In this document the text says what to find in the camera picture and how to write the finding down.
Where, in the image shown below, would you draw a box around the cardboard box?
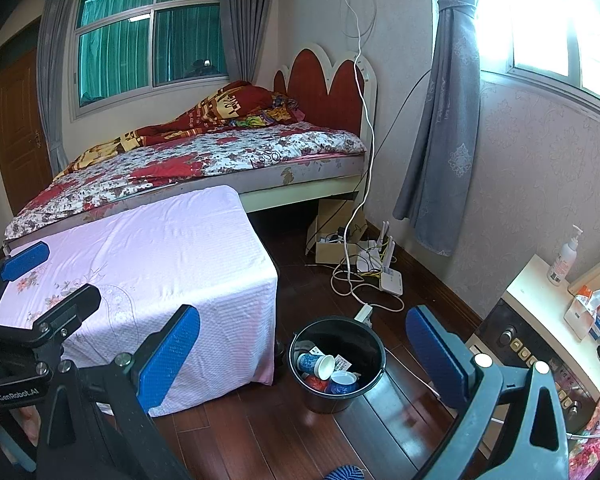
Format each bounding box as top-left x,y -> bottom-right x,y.
305,200 -> 381,266

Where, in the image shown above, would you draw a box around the plain blue paper cup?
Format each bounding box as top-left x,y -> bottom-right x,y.
328,371 -> 359,396

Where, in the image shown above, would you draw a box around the colourful pillow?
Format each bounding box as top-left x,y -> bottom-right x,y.
230,110 -> 301,131

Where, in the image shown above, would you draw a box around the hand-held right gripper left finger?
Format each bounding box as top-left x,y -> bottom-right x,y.
32,304 -> 202,480

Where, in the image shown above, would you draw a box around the bed with floral quilt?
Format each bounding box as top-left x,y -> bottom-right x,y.
2,127 -> 371,256

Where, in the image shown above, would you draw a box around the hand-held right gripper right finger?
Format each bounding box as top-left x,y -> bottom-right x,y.
405,304 -> 571,480

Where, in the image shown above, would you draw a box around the red patterned blanket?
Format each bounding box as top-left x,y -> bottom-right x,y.
55,80 -> 301,178

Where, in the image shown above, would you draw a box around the white cable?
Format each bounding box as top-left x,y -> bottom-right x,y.
330,0 -> 406,311

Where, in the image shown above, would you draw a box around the tissue box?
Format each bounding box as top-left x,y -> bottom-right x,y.
564,285 -> 600,343

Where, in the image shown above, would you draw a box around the grey tied curtain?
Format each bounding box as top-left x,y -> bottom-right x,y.
392,0 -> 481,258

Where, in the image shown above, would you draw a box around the black bucket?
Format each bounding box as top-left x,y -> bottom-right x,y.
287,315 -> 387,415

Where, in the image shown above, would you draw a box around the white top bedside cabinet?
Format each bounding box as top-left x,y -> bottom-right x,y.
467,254 -> 600,461

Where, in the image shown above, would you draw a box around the person's left hand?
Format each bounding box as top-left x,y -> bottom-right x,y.
15,405 -> 41,441

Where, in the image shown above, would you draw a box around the blue striped slipper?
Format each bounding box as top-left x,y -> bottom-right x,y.
322,465 -> 368,480

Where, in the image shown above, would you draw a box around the bright side window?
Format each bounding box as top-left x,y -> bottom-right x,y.
472,0 -> 600,121

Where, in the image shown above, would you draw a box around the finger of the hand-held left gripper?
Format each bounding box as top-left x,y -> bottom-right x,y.
0,284 -> 103,361
0,241 -> 51,311

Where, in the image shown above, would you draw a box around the brown wooden door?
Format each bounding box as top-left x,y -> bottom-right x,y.
0,17 -> 53,216

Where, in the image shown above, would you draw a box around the black cable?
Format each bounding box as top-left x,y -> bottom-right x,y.
325,67 -> 433,241

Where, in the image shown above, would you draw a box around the patterned blue paper cup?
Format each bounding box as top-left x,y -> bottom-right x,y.
296,352 -> 338,381

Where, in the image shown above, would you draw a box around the red and white headboard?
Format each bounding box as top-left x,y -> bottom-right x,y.
272,45 -> 378,196

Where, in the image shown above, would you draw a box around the white pump bottle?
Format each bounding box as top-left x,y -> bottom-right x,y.
546,224 -> 584,287

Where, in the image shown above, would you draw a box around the pink floral tablecloth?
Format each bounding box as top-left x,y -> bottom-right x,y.
0,185 -> 279,418

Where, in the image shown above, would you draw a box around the window with green curtain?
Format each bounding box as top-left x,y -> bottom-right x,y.
70,0 -> 231,121

